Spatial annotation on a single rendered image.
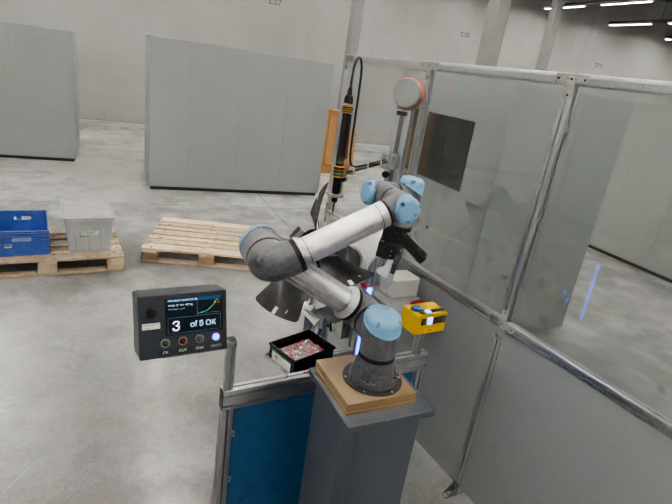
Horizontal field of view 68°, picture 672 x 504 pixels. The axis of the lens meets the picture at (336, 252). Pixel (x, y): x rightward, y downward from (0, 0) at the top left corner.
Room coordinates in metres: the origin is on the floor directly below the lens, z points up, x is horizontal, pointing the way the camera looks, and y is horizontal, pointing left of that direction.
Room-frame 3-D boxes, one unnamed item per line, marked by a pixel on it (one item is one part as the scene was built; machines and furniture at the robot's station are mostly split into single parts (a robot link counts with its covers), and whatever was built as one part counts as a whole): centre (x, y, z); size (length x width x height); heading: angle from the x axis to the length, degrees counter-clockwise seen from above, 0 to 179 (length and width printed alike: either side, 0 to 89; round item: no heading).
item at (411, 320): (1.88, -0.40, 1.02); 0.16 x 0.10 x 0.11; 122
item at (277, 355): (1.77, 0.08, 0.85); 0.22 x 0.17 x 0.07; 136
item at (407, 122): (2.69, -0.25, 0.90); 0.08 x 0.06 x 1.80; 67
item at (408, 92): (2.69, -0.25, 1.88); 0.16 x 0.07 x 0.16; 67
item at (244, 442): (1.67, -0.07, 0.45); 0.82 x 0.02 x 0.66; 122
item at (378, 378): (1.36, -0.17, 1.09); 0.15 x 0.15 x 0.10
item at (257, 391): (1.67, -0.07, 0.82); 0.90 x 0.04 x 0.08; 122
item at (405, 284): (2.49, -0.35, 0.92); 0.17 x 0.16 x 0.11; 122
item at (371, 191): (1.46, -0.11, 1.61); 0.11 x 0.11 x 0.08; 25
